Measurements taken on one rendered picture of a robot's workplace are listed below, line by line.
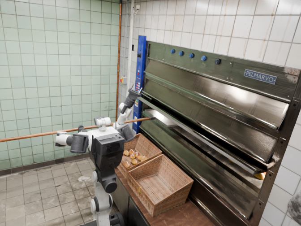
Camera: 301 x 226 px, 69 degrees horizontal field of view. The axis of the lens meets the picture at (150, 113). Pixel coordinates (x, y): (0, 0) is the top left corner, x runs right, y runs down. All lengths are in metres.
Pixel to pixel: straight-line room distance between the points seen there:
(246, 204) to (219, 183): 0.28
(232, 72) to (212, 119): 0.44
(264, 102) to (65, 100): 2.78
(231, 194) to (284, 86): 0.98
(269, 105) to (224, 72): 0.46
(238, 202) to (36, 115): 2.88
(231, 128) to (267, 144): 0.31
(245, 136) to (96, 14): 2.64
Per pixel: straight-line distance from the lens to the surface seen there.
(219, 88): 1.96
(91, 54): 3.53
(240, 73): 1.82
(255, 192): 1.92
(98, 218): 2.43
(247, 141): 1.82
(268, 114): 1.69
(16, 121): 3.64
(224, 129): 1.94
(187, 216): 2.38
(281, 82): 1.66
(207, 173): 2.22
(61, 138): 1.95
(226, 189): 2.11
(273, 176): 1.79
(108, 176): 1.98
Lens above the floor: 2.25
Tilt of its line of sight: 21 degrees down
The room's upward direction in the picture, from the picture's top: 6 degrees clockwise
